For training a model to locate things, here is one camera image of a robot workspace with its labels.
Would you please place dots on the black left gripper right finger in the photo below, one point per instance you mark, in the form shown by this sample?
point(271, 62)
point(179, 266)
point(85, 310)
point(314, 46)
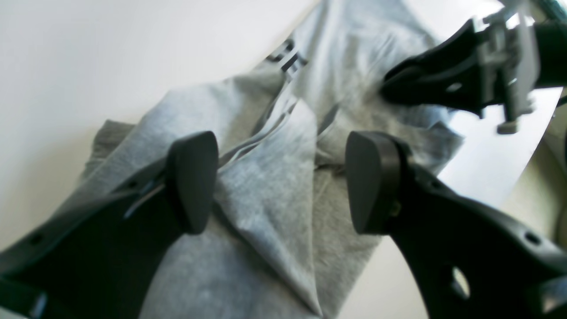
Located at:
point(469, 260)

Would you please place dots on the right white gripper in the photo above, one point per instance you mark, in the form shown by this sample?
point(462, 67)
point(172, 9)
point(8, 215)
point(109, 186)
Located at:
point(463, 74)

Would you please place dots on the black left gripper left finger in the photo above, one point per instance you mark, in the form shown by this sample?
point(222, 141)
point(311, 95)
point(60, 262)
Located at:
point(97, 260)

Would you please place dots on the grey T-shirt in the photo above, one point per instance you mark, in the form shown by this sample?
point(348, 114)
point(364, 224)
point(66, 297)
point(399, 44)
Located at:
point(280, 243)

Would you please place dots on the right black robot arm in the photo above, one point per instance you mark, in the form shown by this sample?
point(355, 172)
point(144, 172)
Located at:
point(551, 46)

